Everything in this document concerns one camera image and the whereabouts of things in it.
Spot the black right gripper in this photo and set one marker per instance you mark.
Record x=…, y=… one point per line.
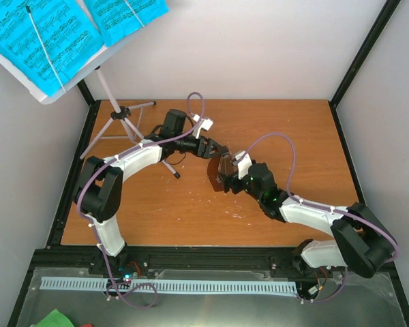
x=232, y=179

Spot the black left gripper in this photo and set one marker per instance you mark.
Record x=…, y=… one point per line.
x=204, y=152

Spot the brown wooden metronome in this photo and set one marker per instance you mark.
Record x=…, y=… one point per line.
x=211, y=173

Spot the blue sheet music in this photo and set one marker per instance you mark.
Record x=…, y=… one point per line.
x=48, y=41
x=117, y=19

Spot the clear plastic metronome cover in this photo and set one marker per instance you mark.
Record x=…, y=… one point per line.
x=225, y=165

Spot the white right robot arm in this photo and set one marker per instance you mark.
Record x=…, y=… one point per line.
x=358, y=240

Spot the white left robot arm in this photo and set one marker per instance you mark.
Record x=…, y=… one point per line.
x=99, y=187

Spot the green paper scrap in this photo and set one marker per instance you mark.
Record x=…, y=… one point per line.
x=54, y=319

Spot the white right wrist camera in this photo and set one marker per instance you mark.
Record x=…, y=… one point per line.
x=242, y=162

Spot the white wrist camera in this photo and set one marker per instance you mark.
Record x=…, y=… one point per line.
x=242, y=162
x=201, y=124

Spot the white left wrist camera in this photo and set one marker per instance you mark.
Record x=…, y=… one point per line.
x=201, y=124

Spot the black aluminium frame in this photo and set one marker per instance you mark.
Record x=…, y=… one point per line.
x=274, y=260

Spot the light blue cable duct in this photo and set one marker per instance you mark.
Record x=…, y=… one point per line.
x=166, y=286

